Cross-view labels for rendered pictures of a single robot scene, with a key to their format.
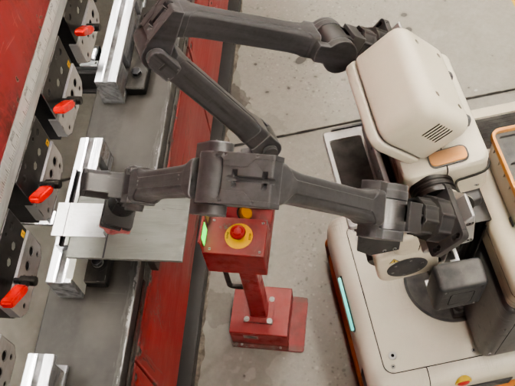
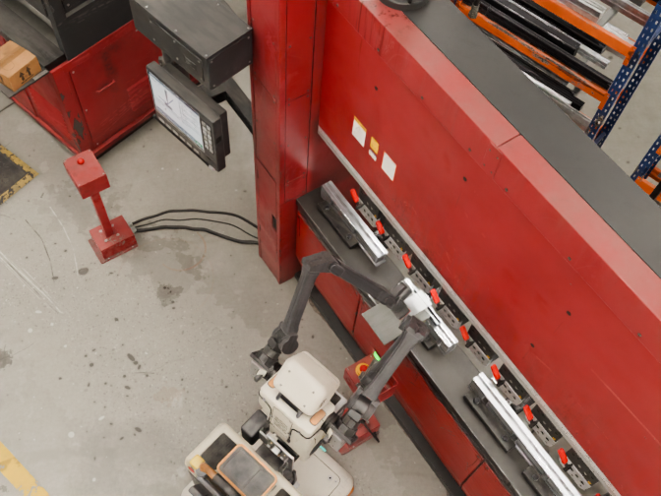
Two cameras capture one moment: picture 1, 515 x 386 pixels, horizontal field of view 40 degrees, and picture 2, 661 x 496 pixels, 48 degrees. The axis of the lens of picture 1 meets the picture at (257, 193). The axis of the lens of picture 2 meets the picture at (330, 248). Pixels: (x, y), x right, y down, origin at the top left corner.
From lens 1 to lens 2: 2.46 m
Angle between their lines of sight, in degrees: 54
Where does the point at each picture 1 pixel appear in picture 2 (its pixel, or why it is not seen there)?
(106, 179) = (397, 290)
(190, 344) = not seen: hidden behind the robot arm
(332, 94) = not seen: outside the picture
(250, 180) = (315, 261)
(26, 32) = (455, 284)
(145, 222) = (390, 319)
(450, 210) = (262, 358)
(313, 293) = (340, 460)
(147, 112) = (452, 388)
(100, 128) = (465, 365)
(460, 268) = (256, 424)
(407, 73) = (305, 370)
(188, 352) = not seen: hidden behind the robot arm
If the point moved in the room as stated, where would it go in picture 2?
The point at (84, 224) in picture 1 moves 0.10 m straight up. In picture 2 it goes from (412, 302) to (416, 292)
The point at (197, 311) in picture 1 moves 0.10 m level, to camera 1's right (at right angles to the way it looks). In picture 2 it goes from (390, 403) to (379, 416)
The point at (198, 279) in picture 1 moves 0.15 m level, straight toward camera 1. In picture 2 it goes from (404, 420) to (381, 407)
